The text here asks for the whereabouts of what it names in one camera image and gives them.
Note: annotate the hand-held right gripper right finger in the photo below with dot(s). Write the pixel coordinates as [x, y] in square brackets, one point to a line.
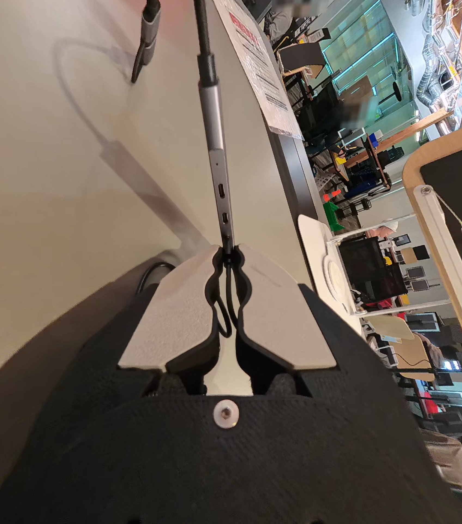
[284, 323]

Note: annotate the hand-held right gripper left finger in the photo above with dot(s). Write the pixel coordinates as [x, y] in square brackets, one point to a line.
[173, 319]

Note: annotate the grey usb hub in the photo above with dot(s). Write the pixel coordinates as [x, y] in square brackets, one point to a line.
[214, 131]

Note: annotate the grey adapter plug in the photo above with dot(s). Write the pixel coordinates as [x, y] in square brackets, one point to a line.
[149, 37]

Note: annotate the black monitor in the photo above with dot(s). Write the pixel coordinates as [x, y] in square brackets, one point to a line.
[370, 262]

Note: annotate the wood-rimmed black board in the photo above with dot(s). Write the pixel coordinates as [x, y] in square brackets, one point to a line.
[460, 184]

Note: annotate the laminated instruction sheet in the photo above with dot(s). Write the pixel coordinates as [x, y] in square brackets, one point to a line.
[255, 53]

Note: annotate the silver ventilation duct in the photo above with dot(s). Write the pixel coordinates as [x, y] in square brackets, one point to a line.
[435, 82]

